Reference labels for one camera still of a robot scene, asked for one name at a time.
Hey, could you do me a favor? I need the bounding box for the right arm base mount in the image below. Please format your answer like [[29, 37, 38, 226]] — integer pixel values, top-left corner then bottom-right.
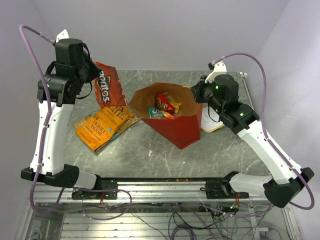
[[200, 178, 249, 199]]

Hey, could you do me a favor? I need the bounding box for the small whiteboard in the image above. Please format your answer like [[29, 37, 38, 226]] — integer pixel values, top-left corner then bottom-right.
[[200, 105, 225, 133]]

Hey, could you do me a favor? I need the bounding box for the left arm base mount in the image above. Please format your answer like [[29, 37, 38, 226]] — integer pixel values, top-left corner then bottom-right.
[[71, 178, 118, 201]]

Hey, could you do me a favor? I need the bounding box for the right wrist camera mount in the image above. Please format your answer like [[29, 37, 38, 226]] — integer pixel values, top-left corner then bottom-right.
[[205, 60, 227, 83]]

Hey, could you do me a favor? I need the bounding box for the red doritos bag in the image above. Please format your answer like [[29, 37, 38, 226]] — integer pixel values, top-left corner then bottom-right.
[[93, 61, 128, 108]]

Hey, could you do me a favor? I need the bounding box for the yellow snack packet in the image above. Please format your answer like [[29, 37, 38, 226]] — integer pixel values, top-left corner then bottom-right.
[[167, 96, 181, 114]]

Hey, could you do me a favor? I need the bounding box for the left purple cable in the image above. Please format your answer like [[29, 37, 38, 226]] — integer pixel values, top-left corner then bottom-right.
[[18, 24, 66, 216]]

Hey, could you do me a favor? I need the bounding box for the orange cheetos snack bag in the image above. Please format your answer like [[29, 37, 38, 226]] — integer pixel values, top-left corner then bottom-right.
[[161, 111, 174, 118]]

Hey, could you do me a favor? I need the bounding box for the cable bundle under table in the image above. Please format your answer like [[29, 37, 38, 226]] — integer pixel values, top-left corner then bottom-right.
[[82, 189, 276, 240]]

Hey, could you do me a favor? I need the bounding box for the red cheetos bag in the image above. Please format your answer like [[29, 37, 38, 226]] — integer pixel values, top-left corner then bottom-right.
[[155, 92, 175, 115]]

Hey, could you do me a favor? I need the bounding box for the aluminium rail frame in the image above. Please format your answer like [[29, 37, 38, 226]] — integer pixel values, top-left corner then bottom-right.
[[16, 178, 303, 240]]

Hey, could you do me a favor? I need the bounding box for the orange honey dijon chip bag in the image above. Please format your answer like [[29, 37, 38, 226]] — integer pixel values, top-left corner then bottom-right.
[[74, 104, 134, 152]]

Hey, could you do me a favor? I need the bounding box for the teal snack packet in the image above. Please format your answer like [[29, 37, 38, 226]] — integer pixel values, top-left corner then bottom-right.
[[148, 106, 165, 119]]

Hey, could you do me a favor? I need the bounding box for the red paper bag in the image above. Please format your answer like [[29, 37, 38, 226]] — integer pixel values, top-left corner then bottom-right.
[[129, 82, 203, 149]]

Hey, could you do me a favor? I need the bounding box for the purple cable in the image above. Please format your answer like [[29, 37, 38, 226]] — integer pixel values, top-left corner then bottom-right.
[[212, 52, 315, 218], [18, 24, 66, 216]]

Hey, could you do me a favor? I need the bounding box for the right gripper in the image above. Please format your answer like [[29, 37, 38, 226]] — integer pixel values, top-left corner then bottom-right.
[[190, 75, 225, 116]]

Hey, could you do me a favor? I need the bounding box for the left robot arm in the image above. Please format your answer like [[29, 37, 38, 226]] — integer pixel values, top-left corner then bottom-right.
[[20, 38, 102, 199]]

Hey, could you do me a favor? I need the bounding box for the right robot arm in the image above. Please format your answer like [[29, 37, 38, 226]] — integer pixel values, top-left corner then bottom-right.
[[190, 74, 315, 208]]

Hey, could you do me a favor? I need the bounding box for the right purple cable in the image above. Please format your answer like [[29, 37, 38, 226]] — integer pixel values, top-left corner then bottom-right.
[[212, 52, 315, 218]]

